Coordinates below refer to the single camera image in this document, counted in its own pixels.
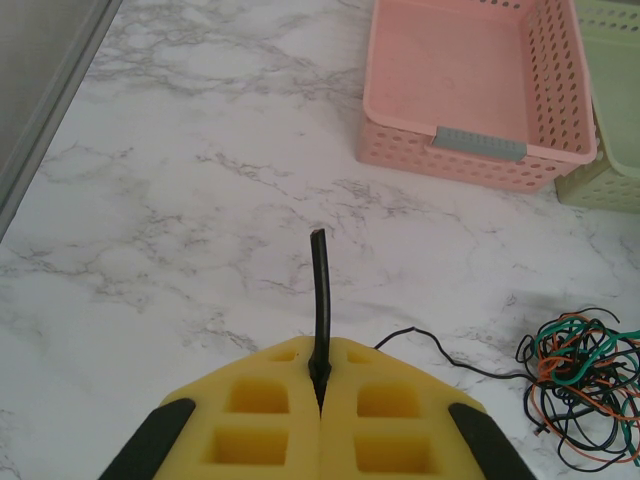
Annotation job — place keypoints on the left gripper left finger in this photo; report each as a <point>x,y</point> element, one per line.
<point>250,400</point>

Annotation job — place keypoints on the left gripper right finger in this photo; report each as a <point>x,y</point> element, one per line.
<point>390,400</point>

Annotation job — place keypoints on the pink plastic basket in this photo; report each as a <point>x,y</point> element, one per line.
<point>450,75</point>

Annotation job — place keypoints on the green plastic basket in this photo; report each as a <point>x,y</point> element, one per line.
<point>615,100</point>

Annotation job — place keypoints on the aluminium table side rail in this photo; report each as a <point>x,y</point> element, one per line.
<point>50,100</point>

